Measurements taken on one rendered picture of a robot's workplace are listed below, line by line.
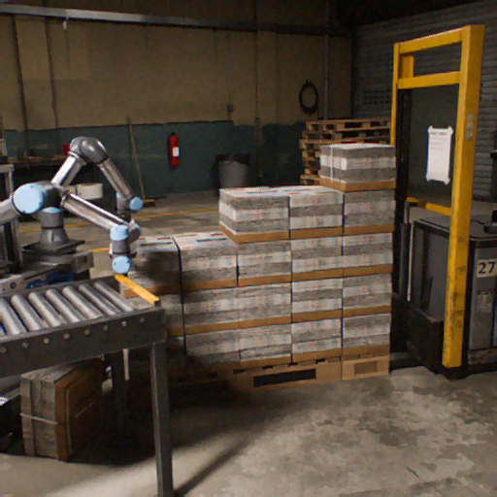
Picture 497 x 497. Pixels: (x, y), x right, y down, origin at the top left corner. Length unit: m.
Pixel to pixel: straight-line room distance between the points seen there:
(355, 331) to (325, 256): 0.48
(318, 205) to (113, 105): 6.99
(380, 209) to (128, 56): 7.21
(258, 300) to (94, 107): 6.96
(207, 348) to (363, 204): 1.12
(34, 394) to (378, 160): 2.01
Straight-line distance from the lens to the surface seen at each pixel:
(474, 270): 3.36
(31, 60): 9.34
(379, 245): 3.20
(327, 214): 3.04
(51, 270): 3.19
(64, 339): 2.03
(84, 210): 2.60
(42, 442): 2.87
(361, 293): 3.22
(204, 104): 10.33
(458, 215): 3.17
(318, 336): 3.21
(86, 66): 9.62
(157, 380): 2.20
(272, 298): 3.05
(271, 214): 2.95
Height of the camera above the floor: 1.49
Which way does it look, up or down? 13 degrees down
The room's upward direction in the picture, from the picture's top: 1 degrees counter-clockwise
